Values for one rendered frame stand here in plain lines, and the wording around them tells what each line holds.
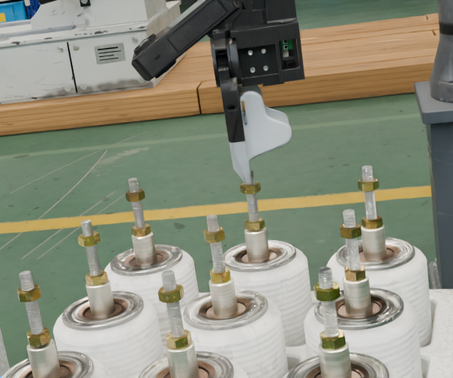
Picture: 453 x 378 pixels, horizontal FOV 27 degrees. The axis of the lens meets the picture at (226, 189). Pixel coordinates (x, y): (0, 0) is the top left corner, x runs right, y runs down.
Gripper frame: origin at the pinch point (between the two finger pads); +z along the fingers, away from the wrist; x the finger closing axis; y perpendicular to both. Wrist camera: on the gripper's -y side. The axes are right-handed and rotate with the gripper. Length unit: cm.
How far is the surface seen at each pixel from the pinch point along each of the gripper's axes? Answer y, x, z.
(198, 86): -12, 181, 27
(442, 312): 18.0, -3.0, 16.4
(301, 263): 4.8, -2.0, 9.8
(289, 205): 7, 87, 34
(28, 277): -16.9, -20.2, 0.4
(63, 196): -43, 114, 34
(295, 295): 3.8, -3.6, 12.3
